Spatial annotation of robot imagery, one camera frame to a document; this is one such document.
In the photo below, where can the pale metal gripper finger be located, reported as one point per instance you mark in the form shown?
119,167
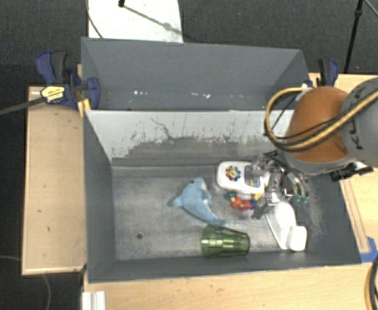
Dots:
255,170
262,209

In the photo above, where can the white toy with colourful beads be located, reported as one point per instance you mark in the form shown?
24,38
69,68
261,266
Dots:
232,176

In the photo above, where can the white plastic bottle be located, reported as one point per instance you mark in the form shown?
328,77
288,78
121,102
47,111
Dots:
285,224

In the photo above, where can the green plastic cup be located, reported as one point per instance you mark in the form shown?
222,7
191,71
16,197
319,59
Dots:
224,241

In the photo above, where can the blue toy dolphin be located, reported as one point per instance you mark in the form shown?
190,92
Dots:
197,202

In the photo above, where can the grey metal bin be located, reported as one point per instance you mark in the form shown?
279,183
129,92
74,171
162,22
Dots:
163,76

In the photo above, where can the pale wood board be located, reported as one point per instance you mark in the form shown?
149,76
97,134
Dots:
55,186

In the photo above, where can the black cylinder on white bracket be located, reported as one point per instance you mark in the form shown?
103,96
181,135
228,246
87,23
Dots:
346,172

